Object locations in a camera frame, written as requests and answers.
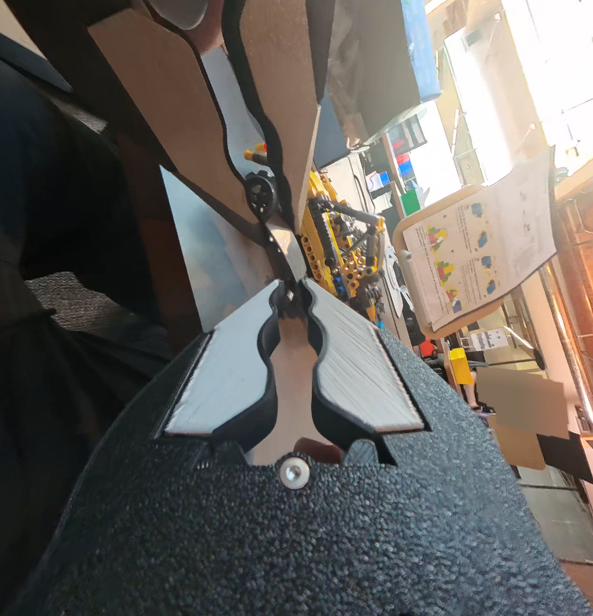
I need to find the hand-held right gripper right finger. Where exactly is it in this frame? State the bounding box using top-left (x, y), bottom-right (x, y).
top-left (301, 278), bottom-right (425, 465)

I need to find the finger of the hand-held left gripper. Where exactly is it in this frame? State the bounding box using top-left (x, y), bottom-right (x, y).
top-left (222, 0), bottom-right (322, 228)
top-left (87, 7), bottom-right (278, 240)

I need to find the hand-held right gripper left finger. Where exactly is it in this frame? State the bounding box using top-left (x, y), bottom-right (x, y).
top-left (164, 279), bottom-right (284, 450)

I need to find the yellow toy brick vehicle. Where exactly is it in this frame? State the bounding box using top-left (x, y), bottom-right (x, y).
top-left (242, 144), bottom-right (388, 323)

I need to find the grey curved brick panel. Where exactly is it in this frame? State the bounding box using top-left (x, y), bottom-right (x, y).
top-left (265, 224), bottom-right (310, 289)

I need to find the blue cardboard kit box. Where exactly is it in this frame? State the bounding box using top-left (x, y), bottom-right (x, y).
top-left (320, 0), bottom-right (442, 162)

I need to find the yellow storage bin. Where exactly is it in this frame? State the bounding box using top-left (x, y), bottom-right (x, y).
top-left (448, 349), bottom-right (475, 386)

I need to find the white stand base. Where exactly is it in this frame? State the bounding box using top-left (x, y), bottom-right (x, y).
top-left (379, 245), bottom-right (407, 318)

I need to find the small printed sign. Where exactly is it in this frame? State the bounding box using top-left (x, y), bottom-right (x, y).
top-left (470, 329), bottom-right (509, 352)

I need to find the brown cardboard sheet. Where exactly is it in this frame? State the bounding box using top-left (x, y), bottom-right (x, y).
top-left (489, 419), bottom-right (547, 470)

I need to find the brick instruction sheet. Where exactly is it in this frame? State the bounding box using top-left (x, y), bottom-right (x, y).
top-left (402, 149), bottom-right (558, 333)

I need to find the person's dark clothed body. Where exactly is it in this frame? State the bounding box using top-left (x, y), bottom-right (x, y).
top-left (0, 29), bottom-right (178, 616)

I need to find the black sheet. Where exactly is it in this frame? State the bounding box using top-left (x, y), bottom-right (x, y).
top-left (537, 431), bottom-right (593, 484)

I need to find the metal duct pipe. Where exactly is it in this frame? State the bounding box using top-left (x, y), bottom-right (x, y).
top-left (539, 267), bottom-right (593, 426)

